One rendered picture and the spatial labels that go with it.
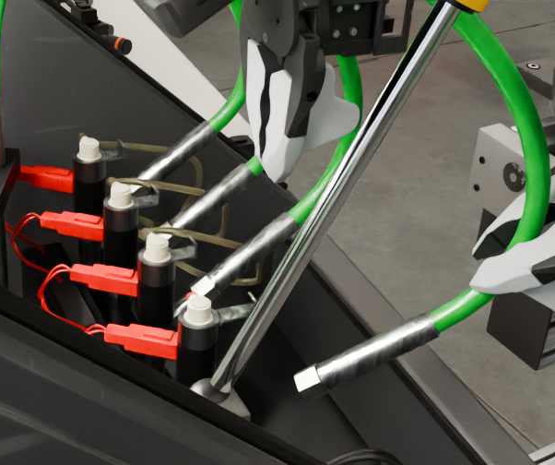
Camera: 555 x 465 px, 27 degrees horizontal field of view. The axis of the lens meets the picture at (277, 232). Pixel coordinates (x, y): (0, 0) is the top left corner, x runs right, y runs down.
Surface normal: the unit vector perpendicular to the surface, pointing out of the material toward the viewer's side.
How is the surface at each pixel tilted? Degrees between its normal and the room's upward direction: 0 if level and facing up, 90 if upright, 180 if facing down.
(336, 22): 90
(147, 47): 0
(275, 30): 90
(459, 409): 0
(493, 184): 90
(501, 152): 90
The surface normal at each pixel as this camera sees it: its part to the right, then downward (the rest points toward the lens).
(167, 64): 0.08, -0.84
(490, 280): -0.88, 0.09
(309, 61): 0.44, 0.32
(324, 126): 0.43, 0.56
